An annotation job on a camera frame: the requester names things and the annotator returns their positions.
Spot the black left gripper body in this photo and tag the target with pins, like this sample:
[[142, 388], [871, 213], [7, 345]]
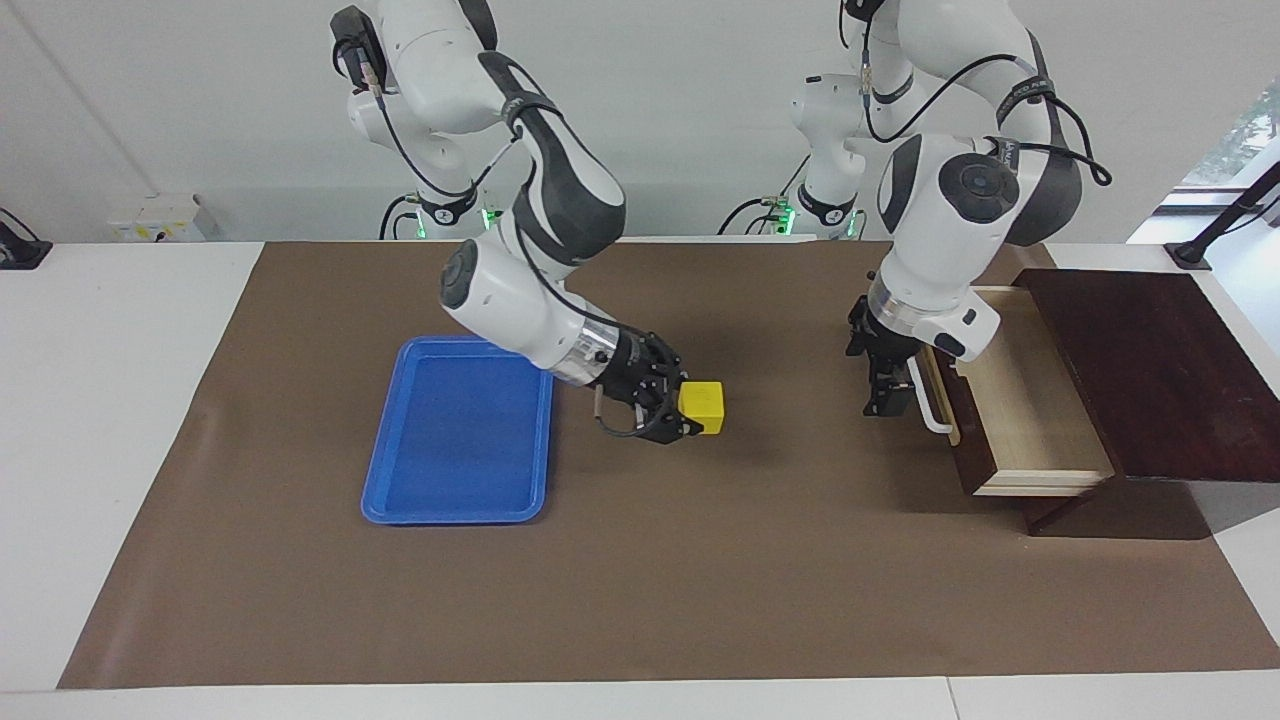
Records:
[[880, 345]]

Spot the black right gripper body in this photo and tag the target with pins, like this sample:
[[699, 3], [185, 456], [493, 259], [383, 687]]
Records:
[[640, 375]]

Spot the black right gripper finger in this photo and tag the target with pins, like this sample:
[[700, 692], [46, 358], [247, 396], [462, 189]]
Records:
[[670, 428], [676, 368]]

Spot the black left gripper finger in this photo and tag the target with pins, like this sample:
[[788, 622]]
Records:
[[902, 398], [878, 392]]

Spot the yellow cube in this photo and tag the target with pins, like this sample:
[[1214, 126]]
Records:
[[703, 405]]

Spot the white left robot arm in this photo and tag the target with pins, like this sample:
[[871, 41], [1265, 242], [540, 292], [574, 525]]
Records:
[[950, 250]]

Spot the brown table mat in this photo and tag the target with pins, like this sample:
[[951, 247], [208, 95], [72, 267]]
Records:
[[650, 580]]

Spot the blue plastic tray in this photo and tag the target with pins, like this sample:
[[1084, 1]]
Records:
[[460, 430]]

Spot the dark wooden cabinet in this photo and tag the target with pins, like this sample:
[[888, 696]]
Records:
[[1170, 370]]

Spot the black slanted stand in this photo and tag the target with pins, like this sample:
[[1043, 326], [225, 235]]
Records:
[[1190, 255]]

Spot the window with white frame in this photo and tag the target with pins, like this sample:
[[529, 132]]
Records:
[[1245, 140]]

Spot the white wall socket box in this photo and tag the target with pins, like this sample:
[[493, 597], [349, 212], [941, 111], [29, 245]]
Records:
[[160, 218]]

